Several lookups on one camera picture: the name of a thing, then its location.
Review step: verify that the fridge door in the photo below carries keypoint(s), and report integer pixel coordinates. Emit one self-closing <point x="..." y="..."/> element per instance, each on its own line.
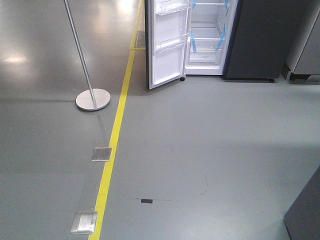
<point x="162" y="68"/>

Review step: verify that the dark fridge body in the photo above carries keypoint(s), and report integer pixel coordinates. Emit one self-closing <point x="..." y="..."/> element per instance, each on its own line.
<point x="259" y="36"/>

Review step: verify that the silver floor stand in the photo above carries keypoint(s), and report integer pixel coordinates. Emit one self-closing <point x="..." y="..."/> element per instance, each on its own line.
<point x="93" y="99"/>

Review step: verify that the metal floor plate far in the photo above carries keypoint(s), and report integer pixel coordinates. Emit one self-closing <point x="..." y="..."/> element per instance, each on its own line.
<point x="101" y="154"/>

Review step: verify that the metal floor plate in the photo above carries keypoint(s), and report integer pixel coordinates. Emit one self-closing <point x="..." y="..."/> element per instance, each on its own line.
<point x="101" y="154"/>
<point x="84" y="223"/>

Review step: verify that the clear middle door bin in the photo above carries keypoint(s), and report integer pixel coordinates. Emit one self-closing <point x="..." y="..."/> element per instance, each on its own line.
<point x="171" y="43"/>

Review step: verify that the clear door bin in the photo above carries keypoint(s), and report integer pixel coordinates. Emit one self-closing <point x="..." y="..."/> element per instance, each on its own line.
<point x="164" y="7"/>
<point x="171" y="43"/>

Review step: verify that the clear crisper drawer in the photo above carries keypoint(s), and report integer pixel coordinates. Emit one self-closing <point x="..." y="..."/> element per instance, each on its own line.
<point x="206" y="52"/>

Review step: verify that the blue tape strip drawer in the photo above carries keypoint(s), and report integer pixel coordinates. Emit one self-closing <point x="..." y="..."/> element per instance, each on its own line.
<point x="193" y="42"/>

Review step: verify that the blue tape strip lower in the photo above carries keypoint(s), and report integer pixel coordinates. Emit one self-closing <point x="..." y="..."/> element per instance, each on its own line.
<point x="223" y="31"/>

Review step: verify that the clear upper door bin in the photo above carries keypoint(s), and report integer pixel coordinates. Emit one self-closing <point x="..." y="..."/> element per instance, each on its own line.
<point x="164" y="7"/>

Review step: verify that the metal floor plate near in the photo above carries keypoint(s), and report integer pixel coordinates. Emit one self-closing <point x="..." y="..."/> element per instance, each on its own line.
<point x="84" y="223"/>

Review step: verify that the grey appliance at right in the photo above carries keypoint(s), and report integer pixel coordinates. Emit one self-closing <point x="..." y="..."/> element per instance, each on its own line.
<point x="302" y="65"/>

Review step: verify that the grey speckled kitchen counter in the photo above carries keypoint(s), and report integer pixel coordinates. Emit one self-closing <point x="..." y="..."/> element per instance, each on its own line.
<point x="302" y="220"/>

